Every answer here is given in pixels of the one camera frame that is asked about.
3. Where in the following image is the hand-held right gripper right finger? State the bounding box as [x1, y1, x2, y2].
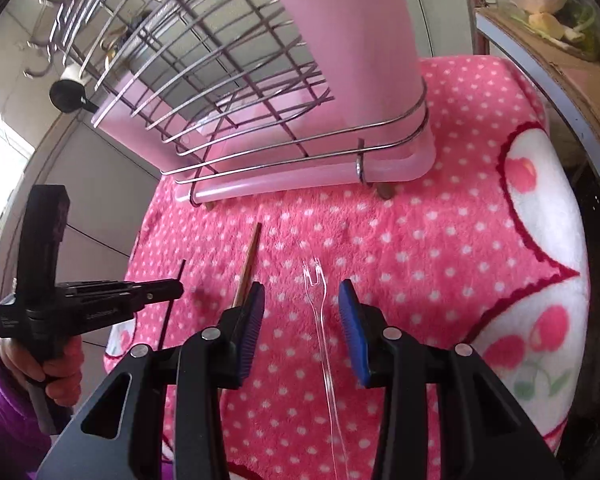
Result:
[337, 280, 566, 480]

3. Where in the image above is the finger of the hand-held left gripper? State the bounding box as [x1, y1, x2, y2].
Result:
[65, 279, 184, 302]
[72, 299, 148, 324]

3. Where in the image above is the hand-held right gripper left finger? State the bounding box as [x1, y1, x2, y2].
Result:
[35, 281, 267, 480]

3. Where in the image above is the clear plastic fork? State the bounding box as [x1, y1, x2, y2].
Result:
[300, 257, 353, 480]

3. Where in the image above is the black chopstick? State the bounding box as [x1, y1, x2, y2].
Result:
[159, 259, 187, 353]

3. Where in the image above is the brown wooden chopstick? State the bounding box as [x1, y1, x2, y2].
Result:
[232, 222, 263, 311]

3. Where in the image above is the wire utensil rack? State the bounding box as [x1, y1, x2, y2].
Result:
[22, 0, 428, 208]

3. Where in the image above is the pink plastic drip tray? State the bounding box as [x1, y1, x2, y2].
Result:
[172, 95, 437, 206]

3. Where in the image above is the black spoon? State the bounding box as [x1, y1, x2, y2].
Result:
[49, 79, 101, 113]

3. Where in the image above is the pink plastic utensil cup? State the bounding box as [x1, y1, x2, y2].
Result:
[257, 0, 428, 128]

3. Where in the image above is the person's left forearm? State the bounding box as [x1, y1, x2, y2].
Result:
[0, 332, 76, 480]

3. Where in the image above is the person's left hand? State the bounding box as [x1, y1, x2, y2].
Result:
[0, 337, 86, 408]

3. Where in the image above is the pink polka dot blanket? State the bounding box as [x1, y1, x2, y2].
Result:
[102, 55, 591, 480]

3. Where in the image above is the window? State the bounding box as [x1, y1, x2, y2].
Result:
[0, 95, 36, 281]

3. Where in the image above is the cardboard box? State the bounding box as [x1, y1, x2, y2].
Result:
[480, 7, 600, 161]

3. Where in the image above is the clear container of greens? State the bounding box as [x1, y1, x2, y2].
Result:
[510, 0, 600, 56]

